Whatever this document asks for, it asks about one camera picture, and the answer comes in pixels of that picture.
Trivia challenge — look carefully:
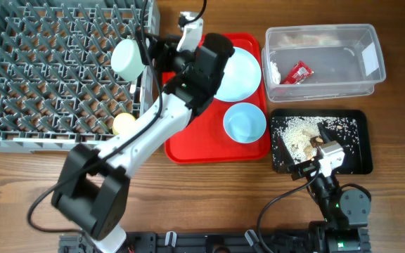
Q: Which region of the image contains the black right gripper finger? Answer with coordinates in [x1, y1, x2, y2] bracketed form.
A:
[317, 122, 333, 144]
[278, 137, 295, 169]

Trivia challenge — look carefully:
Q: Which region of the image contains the green bowl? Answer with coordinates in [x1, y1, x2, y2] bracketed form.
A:
[110, 39, 145, 82]

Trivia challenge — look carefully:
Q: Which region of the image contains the white plastic spoon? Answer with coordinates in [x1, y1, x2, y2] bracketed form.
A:
[129, 79, 138, 96]

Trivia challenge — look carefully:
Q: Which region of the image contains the small light blue bowl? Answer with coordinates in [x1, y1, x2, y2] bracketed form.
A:
[223, 103, 266, 144]

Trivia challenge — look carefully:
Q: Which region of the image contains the yellow plastic cup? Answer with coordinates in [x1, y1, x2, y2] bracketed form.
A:
[112, 112, 136, 135]

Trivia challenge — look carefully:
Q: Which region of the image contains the large light blue plate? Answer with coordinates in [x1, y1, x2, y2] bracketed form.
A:
[214, 46, 262, 103]

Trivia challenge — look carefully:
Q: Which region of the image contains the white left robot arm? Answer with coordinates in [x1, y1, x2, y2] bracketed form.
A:
[51, 33, 235, 252]

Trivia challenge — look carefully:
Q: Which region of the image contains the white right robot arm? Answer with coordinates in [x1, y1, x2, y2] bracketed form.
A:
[268, 116, 373, 252]

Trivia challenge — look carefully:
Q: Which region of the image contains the black waste tray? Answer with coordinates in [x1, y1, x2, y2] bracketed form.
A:
[270, 109, 373, 174]

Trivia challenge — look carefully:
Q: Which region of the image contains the clear plastic waste bin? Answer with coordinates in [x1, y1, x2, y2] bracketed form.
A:
[262, 24, 387, 103]

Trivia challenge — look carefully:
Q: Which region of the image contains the grey dishwasher rack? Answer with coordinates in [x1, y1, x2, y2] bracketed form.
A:
[0, 0, 160, 153]

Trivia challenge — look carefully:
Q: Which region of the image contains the food scraps and rice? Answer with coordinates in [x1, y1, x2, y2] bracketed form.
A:
[271, 116, 361, 174]

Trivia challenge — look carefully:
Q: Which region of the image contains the red sauce packet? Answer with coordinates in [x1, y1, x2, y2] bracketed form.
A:
[281, 60, 314, 84]

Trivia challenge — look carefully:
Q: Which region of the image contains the red plastic tray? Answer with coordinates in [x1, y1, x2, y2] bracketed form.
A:
[165, 32, 270, 164]

